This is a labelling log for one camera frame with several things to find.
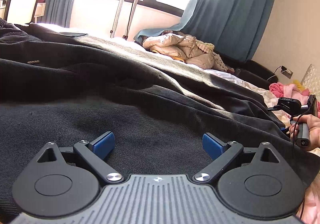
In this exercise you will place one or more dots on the wall socket with charger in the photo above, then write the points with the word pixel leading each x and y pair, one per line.
pixel 283 70

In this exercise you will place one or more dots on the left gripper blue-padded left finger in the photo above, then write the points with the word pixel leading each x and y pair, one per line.
pixel 91 157

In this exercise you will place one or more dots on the pink fleece robe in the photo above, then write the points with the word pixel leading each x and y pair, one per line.
pixel 293 101

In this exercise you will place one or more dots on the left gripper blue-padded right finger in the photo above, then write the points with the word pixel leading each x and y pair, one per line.
pixel 225 156

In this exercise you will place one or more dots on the black ribbed trousers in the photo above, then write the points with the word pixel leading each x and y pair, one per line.
pixel 66 93

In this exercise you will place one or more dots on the teal right curtain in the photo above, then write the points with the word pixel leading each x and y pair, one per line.
pixel 235 27

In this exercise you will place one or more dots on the white quilted headboard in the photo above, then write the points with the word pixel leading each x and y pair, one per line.
pixel 311 80

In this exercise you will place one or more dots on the cream knitted blanket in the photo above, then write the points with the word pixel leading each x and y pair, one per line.
pixel 209 59

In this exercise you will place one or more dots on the beige puffer jacket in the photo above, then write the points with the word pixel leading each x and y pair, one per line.
pixel 174 43

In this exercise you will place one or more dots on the person's right hand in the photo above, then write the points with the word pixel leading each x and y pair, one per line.
pixel 313 125

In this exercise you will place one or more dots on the dark denim jeans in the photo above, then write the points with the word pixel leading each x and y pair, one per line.
pixel 37 36

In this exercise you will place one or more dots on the pastel bed sheet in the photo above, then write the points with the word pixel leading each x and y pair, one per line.
pixel 160 61

